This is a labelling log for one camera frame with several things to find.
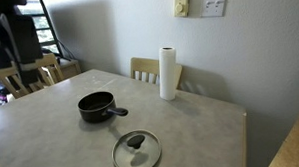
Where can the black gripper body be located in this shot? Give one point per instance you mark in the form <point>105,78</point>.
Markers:
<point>29,76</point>

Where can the glass lid with black knob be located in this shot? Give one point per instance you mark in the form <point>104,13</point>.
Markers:
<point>136,140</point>

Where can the wooden chair with slat back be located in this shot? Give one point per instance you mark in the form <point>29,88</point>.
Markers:
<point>141,65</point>
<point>48,61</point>

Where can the small wooden side table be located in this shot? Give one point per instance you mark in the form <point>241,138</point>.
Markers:
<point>70,67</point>

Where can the black tripod pole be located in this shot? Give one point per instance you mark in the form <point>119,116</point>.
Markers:
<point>48,20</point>

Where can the white paper towel roll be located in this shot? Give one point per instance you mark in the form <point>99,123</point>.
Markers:
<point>167,74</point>

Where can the wooden countertop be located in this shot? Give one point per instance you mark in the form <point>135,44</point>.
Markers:
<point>292,155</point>

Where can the beige wall thermostat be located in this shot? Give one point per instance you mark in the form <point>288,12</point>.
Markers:
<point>181,6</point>

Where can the white light switch plate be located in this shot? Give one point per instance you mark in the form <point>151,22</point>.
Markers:
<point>213,5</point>

